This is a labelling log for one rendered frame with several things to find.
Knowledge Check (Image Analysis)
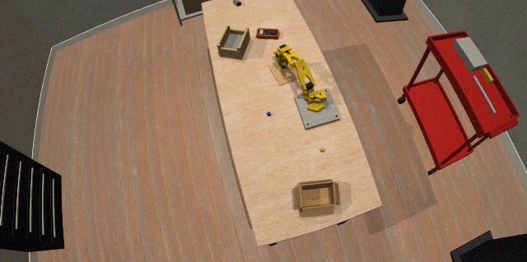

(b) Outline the orange digital multimeter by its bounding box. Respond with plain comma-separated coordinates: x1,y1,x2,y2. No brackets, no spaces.
256,28,279,40

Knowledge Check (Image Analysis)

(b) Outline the tan flat mat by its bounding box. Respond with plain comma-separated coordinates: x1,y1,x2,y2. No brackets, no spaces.
268,62,298,86

